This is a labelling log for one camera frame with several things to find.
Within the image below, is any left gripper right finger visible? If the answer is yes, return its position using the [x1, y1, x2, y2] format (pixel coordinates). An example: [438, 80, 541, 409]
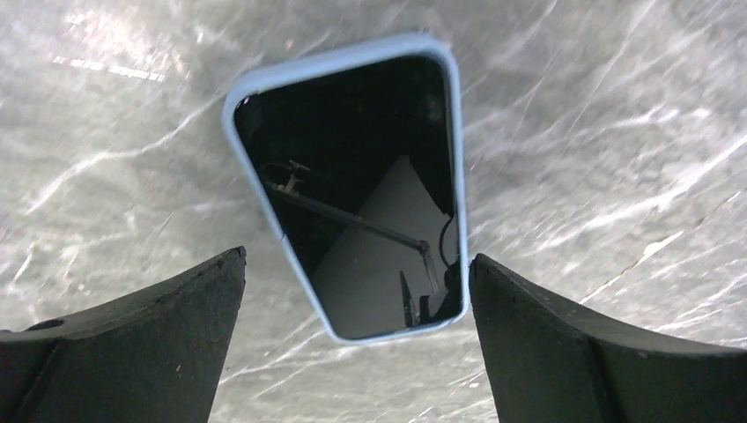
[470, 254, 746, 423]

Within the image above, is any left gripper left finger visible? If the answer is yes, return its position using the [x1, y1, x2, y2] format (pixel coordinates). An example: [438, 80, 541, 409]
[1, 247, 246, 422]

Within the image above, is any phone in blue case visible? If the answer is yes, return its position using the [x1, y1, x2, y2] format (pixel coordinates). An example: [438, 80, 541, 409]
[221, 33, 470, 344]

